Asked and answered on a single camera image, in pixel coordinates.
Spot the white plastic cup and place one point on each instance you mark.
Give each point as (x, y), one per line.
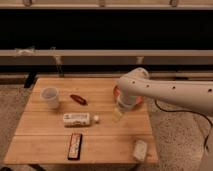
(50, 95)

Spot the red chili pepper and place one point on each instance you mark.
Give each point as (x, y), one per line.
(78, 99)

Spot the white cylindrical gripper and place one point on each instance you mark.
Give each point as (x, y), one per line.
(125, 103)

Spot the white labelled bottle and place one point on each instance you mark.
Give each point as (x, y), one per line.
(79, 119)

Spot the dark snack bar packet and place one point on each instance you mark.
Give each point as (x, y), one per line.
(75, 146)

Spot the orange bowl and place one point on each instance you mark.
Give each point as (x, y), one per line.
(116, 93)

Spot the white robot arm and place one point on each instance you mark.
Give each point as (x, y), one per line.
(197, 96)

